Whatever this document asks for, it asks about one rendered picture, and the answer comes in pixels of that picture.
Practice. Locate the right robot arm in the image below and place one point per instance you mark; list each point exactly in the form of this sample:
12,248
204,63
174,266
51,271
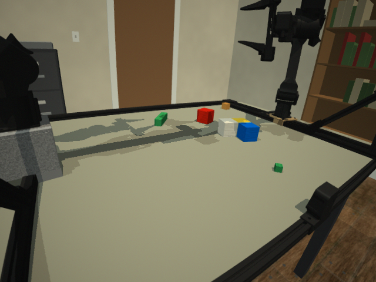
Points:
311,24

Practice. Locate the blue cube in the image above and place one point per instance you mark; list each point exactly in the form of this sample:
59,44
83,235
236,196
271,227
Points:
248,132

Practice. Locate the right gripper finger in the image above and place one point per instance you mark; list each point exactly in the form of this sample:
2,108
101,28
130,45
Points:
259,46
262,4

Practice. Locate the small green cube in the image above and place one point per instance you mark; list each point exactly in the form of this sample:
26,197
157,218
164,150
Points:
278,167

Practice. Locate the green rectangular bar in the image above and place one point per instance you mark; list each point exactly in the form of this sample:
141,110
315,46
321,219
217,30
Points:
160,119

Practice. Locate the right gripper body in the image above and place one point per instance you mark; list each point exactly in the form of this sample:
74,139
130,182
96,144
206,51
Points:
270,51

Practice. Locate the yellow cube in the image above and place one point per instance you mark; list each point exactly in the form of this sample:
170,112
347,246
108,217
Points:
240,120

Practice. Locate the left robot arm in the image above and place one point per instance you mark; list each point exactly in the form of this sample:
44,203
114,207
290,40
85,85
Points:
18,69

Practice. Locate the small orange cube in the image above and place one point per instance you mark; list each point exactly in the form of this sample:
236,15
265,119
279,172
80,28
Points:
225,106

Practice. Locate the white cube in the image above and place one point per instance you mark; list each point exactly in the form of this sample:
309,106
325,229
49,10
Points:
227,127

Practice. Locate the red cube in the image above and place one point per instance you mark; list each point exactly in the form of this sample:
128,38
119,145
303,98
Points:
205,115

